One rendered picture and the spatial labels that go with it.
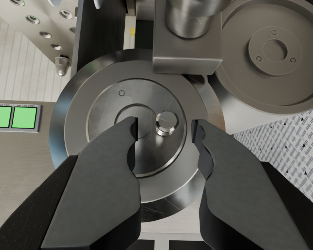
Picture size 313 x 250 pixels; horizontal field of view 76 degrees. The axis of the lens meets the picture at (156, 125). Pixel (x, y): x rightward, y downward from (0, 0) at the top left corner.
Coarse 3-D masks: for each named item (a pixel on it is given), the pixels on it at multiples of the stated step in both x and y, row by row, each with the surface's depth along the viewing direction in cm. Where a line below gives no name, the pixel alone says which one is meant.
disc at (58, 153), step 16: (96, 64) 18; (80, 80) 17; (192, 80) 18; (64, 96) 17; (208, 96) 17; (64, 112) 17; (208, 112) 17; (224, 128) 17; (64, 144) 16; (176, 192) 16; (192, 192) 16; (144, 208) 16; (160, 208) 16; (176, 208) 16
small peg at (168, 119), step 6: (162, 114) 12; (168, 114) 12; (174, 114) 12; (156, 120) 12; (162, 120) 12; (168, 120) 12; (174, 120) 12; (156, 126) 13; (162, 126) 12; (168, 126) 12; (174, 126) 12; (162, 132) 13; (168, 132) 12
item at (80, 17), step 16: (80, 0) 19; (112, 0) 32; (80, 16) 19; (96, 16) 24; (112, 16) 32; (80, 32) 19; (96, 32) 24; (112, 32) 32; (80, 48) 19; (96, 48) 24; (112, 48) 33; (80, 64) 19
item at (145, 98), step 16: (128, 80) 15; (144, 80) 15; (112, 96) 15; (128, 96) 15; (144, 96) 15; (160, 96) 15; (96, 112) 15; (112, 112) 15; (128, 112) 15; (144, 112) 15; (176, 112) 15; (96, 128) 15; (144, 128) 15; (176, 128) 15; (144, 144) 15; (160, 144) 15; (176, 144) 15; (144, 160) 14; (160, 160) 14
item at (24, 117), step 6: (18, 108) 49; (24, 108) 49; (30, 108) 49; (18, 114) 49; (24, 114) 49; (30, 114) 49; (18, 120) 49; (24, 120) 49; (30, 120) 49; (12, 126) 48; (18, 126) 48; (24, 126) 48; (30, 126) 48
